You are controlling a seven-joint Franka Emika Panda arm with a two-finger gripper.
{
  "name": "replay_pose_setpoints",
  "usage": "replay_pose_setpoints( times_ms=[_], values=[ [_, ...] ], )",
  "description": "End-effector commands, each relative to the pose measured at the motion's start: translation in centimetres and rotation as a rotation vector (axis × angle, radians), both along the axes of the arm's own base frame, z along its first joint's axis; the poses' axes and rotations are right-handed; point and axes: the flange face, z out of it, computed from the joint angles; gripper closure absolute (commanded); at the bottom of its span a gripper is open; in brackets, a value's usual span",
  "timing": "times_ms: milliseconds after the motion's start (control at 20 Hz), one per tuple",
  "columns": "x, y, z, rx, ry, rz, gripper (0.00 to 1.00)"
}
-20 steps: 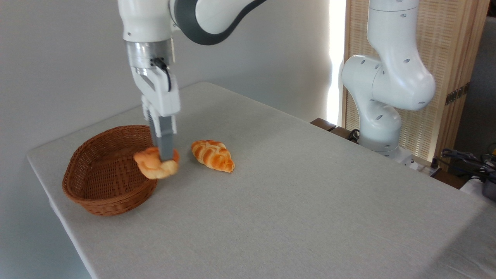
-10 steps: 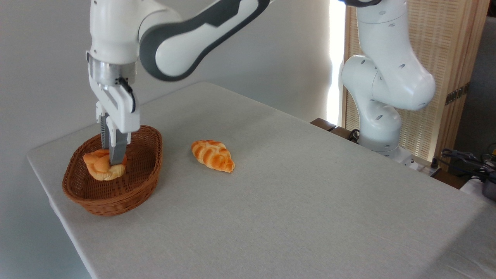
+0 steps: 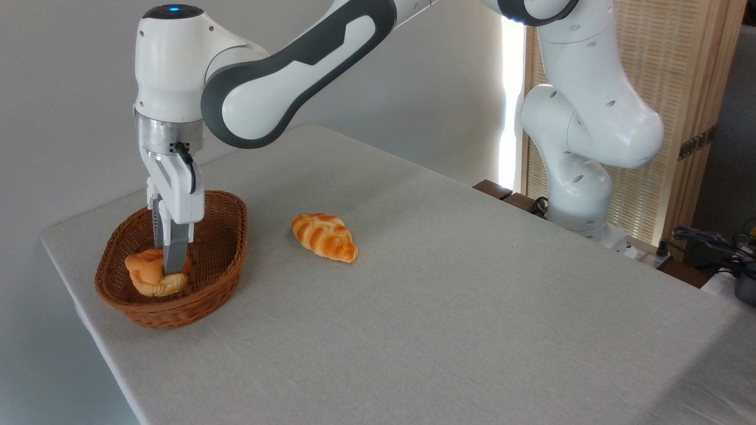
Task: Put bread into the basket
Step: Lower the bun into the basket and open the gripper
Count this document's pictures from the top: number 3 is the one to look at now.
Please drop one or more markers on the beige tablecloth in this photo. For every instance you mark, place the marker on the beige tablecloth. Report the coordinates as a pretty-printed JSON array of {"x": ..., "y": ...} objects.
[{"x": 443, "y": 307}]

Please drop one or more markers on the white power strip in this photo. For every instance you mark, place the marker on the white power strip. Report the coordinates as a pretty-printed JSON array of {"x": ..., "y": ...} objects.
[{"x": 647, "y": 254}]

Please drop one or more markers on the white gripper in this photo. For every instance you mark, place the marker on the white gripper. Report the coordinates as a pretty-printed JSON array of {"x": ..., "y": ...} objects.
[{"x": 180, "y": 195}]

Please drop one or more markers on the long braided bread roll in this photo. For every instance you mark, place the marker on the long braided bread roll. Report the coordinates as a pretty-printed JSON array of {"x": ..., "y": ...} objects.
[{"x": 325, "y": 236}]

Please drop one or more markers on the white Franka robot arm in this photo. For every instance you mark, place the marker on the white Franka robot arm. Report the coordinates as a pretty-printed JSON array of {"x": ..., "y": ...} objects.
[{"x": 266, "y": 94}]

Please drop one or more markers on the round knotted bread roll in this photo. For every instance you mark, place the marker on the round knotted bread roll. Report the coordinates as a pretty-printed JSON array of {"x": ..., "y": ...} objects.
[{"x": 150, "y": 277}]

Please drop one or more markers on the dark brown wooden furniture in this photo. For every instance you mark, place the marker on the dark brown wooden furniture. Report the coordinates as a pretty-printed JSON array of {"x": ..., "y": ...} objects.
[{"x": 496, "y": 190}]

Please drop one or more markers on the brown wicker basket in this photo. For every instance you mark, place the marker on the brown wicker basket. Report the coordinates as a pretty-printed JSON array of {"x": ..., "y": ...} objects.
[{"x": 212, "y": 265}]

